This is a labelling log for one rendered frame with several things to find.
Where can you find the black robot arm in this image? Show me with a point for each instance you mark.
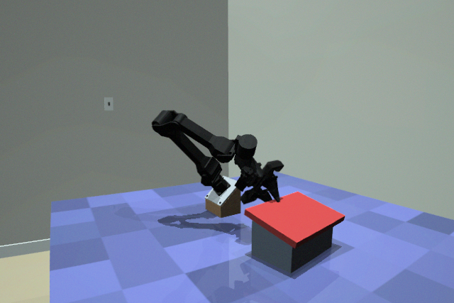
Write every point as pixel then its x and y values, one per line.
pixel 173 125

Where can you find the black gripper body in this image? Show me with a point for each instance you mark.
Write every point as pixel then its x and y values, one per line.
pixel 266 172

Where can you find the red rectangular lid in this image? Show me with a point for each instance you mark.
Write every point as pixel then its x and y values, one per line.
pixel 296 219

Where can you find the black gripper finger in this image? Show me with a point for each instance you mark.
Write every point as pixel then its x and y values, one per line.
pixel 262 195
pixel 270 184

